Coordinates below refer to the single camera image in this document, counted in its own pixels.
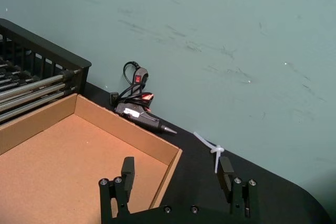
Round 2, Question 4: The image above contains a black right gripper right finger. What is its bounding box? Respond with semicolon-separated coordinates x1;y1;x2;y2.
217;156;258;219

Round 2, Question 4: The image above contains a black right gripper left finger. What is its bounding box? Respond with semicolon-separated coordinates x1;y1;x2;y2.
98;156;135;219

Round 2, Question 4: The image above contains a white three-armed plastic piece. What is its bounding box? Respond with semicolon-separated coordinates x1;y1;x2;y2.
193;131;225;174

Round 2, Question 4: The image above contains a shallow brown cardboard tray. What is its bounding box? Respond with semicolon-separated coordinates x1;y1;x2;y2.
0;92;183;224

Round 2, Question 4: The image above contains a black rack with steel bars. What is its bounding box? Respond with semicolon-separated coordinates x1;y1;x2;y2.
0;18;92;125

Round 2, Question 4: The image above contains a black corded tool red switch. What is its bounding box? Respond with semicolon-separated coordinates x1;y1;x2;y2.
109;61;178;135

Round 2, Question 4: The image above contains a plain pale wall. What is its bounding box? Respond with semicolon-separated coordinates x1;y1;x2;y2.
0;0;336;201

